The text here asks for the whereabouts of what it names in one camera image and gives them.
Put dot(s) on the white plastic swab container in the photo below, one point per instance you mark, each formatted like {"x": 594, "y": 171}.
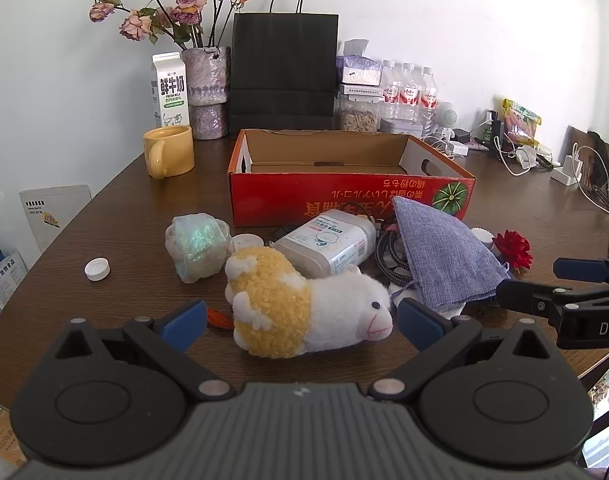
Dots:
{"x": 324, "y": 240}

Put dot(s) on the white sign board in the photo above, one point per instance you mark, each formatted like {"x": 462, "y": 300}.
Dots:
{"x": 54, "y": 215}

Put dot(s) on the yellow green snack packet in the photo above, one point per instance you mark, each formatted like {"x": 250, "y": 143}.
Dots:
{"x": 522, "y": 122}

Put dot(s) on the brown board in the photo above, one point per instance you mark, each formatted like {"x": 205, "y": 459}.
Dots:
{"x": 584, "y": 142}

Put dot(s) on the yellow mug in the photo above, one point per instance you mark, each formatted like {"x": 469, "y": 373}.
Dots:
{"x": 172, "y": 152}

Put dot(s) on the purple wrapped vase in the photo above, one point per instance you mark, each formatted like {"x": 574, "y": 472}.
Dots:
{"x": 207, "y": 85}

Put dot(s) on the white charging dock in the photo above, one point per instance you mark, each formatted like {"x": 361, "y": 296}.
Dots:
{"x": 567, "y": 172}

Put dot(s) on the small orange object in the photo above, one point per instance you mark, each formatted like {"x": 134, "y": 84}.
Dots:
{"x": 219, "y": 319}

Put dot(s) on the red cardboard box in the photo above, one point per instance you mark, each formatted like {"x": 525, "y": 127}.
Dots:
{"x": 284, "y": 200}

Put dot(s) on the white round desk fan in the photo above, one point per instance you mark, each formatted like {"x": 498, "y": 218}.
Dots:
{"x": 447, "y": 115}

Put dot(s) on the white bottle cap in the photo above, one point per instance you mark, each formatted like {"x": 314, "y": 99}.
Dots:
{"x": 97, "y": 268}

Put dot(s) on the blue and white bags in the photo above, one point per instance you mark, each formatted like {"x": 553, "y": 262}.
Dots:
{"x": 4, "y": 282}

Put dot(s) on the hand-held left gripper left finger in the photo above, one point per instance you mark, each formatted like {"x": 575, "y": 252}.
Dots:
{"x": 184, "y": 326}

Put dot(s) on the clear seed storage jar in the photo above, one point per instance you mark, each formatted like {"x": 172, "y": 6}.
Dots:
{"x": 357, "y": 115}

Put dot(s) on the yellow white plush sheep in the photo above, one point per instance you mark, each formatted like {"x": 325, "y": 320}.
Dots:
{"x": 334, "y": 310}

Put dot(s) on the grey tin box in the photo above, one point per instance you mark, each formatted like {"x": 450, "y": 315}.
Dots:
{"x": 399, "y": 126}

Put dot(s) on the white green milk carton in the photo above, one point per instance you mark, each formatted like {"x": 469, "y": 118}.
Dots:
{"x": 170, "y": 90}

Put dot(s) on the white charger adapter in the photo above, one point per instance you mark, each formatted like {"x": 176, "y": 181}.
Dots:
{"x": 459, "y": 149}

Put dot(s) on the small white round cap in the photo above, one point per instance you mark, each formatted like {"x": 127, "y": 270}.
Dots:
{"x": 247, "y": 241}

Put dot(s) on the iridescent plastic bag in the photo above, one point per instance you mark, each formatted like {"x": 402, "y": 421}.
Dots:
{"x": 199, "y": 245}

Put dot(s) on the black power adapter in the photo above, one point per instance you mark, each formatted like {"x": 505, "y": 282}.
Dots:
{"x": 462, "y": 136}

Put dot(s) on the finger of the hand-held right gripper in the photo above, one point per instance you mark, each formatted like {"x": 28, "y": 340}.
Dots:
{"x": 524, "y": 294}
{"x": 579, "y": 268}

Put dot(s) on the blue cloth pouch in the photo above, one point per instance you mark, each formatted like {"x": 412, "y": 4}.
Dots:
{"x": 439, "y": 255}

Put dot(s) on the red artificial flower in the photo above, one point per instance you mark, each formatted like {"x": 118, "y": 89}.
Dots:
{"x": 513, "y": 249}

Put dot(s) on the purple tissue pack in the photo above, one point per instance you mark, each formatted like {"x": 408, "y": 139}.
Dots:
{"x": 357, "y": 67}

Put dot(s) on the white ribbed lid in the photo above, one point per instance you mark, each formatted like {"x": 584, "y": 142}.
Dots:
{"x": 482, "y": 236}

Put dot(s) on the small green bottle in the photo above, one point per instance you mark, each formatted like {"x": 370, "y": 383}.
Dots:
{"x": 490, "y": 130}

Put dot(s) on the black paper bag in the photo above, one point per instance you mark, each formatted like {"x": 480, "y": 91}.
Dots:
{"x": 282, "y": 65}

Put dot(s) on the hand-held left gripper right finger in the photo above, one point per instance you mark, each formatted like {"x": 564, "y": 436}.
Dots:
{"x": 419, "y": 327}

